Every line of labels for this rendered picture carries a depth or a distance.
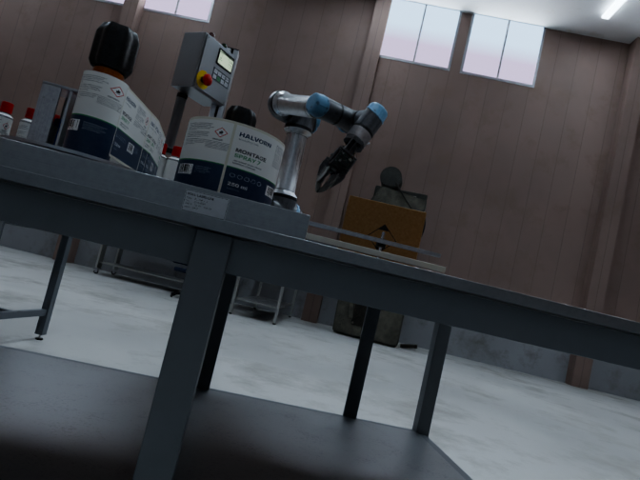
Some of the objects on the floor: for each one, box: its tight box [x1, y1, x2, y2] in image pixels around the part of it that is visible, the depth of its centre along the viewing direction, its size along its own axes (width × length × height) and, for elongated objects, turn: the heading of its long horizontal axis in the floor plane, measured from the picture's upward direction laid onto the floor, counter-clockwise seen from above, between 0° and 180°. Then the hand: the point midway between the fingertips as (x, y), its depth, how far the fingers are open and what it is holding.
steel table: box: [229, 276, 297, 325], centre depth 875 cm, size 80×212×109 cm, turn 67°
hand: (318, 189), depth 167 cm, fingers closed
